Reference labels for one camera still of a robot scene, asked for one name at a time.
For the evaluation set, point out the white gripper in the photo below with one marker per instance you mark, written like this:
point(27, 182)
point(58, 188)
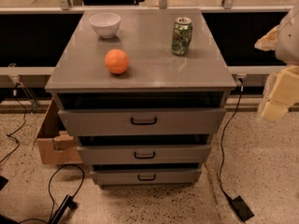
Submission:
point(290, 42)

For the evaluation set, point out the grey drawer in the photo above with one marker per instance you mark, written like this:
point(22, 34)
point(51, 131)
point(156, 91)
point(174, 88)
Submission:
point(155, 154)
point(145, 177)
point(112, 122)

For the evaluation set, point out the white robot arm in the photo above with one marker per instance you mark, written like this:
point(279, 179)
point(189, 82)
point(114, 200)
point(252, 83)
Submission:
point(284, 41)

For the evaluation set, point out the grey bottom drawer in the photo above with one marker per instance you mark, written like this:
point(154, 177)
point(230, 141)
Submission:
point(145, 177)

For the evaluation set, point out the grey drawer cabinet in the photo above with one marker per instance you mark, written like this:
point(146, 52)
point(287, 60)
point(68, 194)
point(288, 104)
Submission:
point(155, 79)

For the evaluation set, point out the grey top drawer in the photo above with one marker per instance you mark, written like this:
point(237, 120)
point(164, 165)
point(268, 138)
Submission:
point(112, 122)

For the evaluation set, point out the black power adapter right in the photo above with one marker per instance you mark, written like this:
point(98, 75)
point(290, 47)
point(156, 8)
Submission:
point(241, 209)

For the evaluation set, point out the green soda can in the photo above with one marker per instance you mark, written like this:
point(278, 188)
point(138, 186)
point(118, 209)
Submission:
point(181, 36)

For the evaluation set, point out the orange fruit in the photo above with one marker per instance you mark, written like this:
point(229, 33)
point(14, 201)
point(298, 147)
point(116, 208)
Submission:
point(116, 61)

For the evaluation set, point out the white ceramic bowl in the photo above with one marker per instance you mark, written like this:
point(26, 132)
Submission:
point(105, 24)

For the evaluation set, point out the brown cardboard box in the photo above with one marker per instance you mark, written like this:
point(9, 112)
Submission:
point(54, 144)

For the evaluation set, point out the black device bottom left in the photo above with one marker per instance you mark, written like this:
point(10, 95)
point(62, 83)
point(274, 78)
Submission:
point(67, 203)

